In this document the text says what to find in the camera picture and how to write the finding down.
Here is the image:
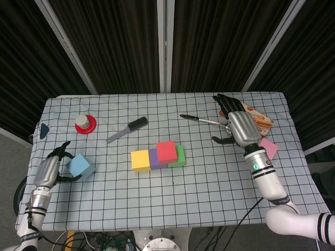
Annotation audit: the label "pink foam cube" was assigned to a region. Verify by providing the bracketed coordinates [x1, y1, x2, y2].
[258, 138, 279, 161]

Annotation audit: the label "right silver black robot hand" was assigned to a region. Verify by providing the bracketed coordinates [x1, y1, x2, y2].
[211, 94, 263, 147]

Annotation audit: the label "dark blue triangular piece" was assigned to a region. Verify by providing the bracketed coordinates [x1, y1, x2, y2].
[39, 123, 51, 140]

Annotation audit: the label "white cable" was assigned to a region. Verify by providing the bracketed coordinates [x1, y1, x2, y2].
[53, 231, 95, 249]

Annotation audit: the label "light blue foam cube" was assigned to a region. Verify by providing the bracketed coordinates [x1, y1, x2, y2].
[65, 153, 96, 181]

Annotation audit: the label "red round disc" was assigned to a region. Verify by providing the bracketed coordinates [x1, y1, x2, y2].
[74, 114, 98, 135]

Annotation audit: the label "white black-grid tablecloth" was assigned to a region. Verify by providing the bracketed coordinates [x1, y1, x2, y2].
[15, 91, 330, 232]

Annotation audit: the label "yellow foam cube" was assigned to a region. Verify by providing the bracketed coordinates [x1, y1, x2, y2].
[130, 150, 152, 173]

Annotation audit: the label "orange biscuit box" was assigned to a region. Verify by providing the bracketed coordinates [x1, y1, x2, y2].
[219, 101, 274, 136]

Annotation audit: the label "green foam cube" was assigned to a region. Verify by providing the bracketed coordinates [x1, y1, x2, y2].
[167, 145, 187, 168]

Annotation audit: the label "steel ladle black handle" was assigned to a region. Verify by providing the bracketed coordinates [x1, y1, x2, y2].
[179, 113, 231, 134]

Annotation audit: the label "red foam cube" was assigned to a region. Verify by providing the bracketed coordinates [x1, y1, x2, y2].
[156, 140, 178, 164]

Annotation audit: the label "black cable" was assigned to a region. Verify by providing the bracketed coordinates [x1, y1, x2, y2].
[230, 197, 265, 251]

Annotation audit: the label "purple foam cube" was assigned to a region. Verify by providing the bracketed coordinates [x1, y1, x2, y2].
[148, 148, 169, 170]

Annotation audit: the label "grey brush black bristles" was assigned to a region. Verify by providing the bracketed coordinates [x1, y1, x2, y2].
[105, 116, 149, 144]

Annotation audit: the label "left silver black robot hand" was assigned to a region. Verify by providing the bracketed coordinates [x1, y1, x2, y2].
[33, 141, 82, 189]

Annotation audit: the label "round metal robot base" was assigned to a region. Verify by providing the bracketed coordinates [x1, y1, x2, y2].
[142, 236, 181, 251]

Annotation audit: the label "white screen frame post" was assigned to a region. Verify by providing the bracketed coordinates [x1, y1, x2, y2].
[35, 0, 99, 95]
[241, 0, 307, 92]
[157, 0, 175, 94]

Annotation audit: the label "white plastic jar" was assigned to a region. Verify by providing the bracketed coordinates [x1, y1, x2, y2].
[75, 115, 90, 128]

